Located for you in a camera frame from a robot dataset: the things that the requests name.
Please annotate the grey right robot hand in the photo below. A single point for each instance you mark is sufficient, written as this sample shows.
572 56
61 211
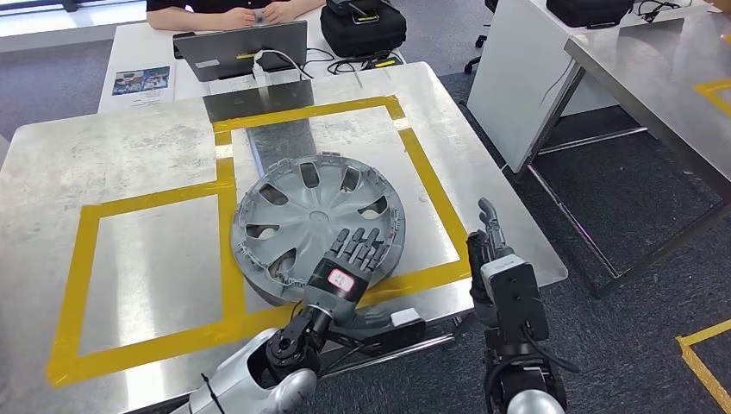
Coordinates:
477 268

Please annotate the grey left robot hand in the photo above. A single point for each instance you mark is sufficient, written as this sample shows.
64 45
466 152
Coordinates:
337 291

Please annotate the silver wheel hubcap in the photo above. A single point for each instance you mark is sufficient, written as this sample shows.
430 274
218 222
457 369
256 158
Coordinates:
320 205

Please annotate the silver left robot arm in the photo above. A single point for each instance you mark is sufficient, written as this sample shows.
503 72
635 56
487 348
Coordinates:
240 377

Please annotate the steel workbench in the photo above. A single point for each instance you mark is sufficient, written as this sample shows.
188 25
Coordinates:
645 68

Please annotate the white desk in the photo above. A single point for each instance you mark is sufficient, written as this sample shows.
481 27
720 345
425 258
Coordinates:
143 45
514 85

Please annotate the black office chair base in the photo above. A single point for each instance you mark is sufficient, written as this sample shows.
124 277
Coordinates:
481 41

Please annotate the black carrying bag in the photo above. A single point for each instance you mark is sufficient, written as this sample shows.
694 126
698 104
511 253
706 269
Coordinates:
360 31
588 11

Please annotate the printed paper sheet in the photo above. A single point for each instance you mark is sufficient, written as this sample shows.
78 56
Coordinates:
140 80

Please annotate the person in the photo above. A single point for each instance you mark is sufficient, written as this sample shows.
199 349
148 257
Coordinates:
188 17

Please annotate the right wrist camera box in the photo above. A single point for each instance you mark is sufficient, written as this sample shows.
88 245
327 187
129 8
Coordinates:
514 297

